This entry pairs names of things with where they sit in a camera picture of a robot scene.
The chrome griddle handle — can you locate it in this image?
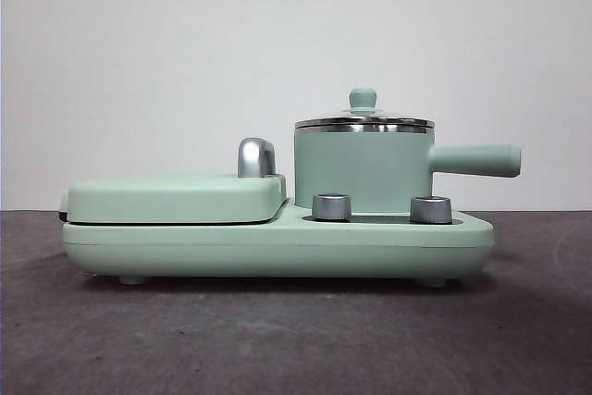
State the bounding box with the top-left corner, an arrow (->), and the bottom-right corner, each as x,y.
238,136 -> 279,179

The green breakfast machine base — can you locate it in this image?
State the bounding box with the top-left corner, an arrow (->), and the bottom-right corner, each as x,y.
63,198 -> 496,286

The glass lid with green knob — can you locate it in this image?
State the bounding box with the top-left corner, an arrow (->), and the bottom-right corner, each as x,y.
295,86 -> 436,130

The silver control knob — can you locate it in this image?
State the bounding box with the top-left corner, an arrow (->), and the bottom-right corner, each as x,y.
410,194 -> 453,224
312,191 -> 353,220

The green pot with handle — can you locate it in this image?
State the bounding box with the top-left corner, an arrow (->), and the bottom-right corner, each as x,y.
293,125 -> 523,210

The green griddle cover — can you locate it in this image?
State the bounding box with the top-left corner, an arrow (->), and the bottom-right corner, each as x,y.
58,172 -> 289,226

